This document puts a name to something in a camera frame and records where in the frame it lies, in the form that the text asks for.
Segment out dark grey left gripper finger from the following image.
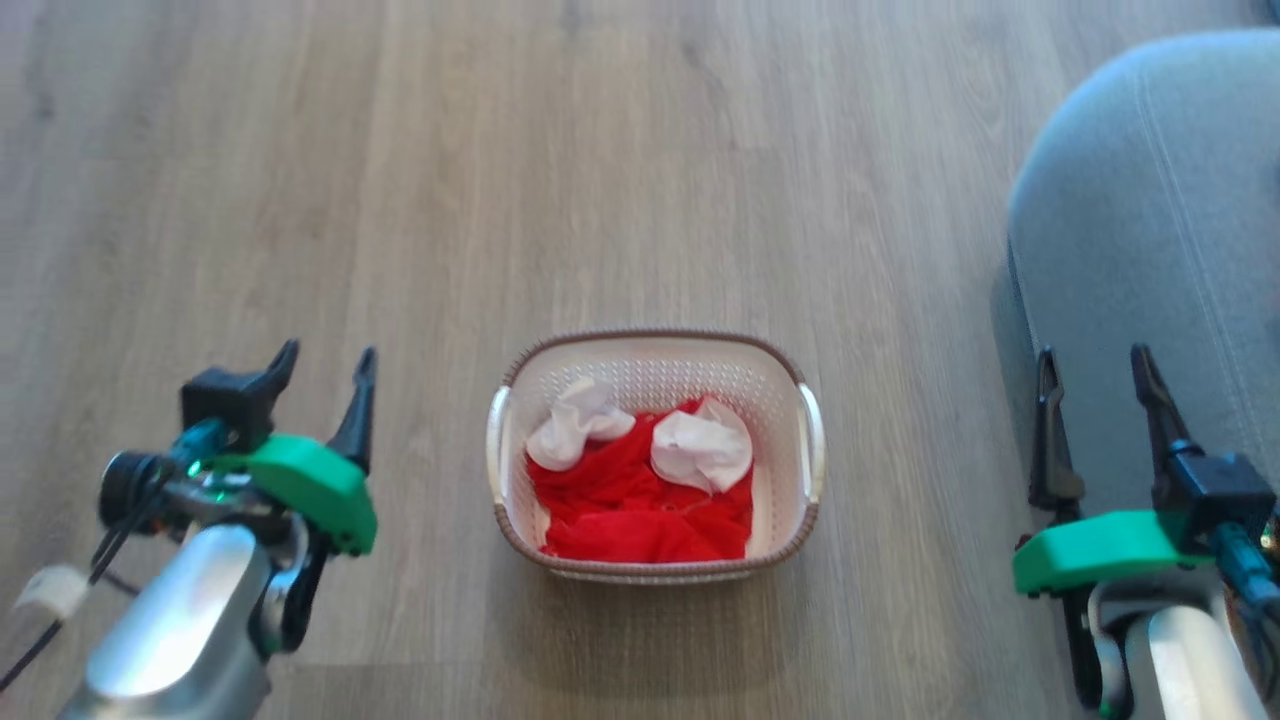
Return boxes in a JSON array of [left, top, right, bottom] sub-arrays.
[[326, 346, 379, 475], [258, 338, 301, 406]]

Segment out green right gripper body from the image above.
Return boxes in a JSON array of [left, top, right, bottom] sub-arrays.
[[1012, 510, 1219, 711]]

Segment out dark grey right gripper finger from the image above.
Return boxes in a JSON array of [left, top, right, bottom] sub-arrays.
[[1028, 347, 1087, 519], [1130, 343, 1196, 513]]

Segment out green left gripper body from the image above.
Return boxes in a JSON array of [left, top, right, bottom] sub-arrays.
[[205, 433, 379, 656]]

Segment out red and white clothes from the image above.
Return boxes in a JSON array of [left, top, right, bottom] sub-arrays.
[[525, 377, 756, 564]]

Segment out grey sofa seat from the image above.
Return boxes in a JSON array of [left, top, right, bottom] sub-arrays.
[[1005, 28, 1280, 601]]

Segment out white plastic laundry basket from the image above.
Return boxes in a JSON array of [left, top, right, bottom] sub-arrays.
[[485, 328, 827, 586]]

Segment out teal-plug right camera cable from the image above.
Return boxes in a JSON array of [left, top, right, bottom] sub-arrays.
[[1210, 522, 1280, 641]]

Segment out white cable tag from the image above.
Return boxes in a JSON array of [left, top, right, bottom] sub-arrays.
[[14, 565, 91, 621]]

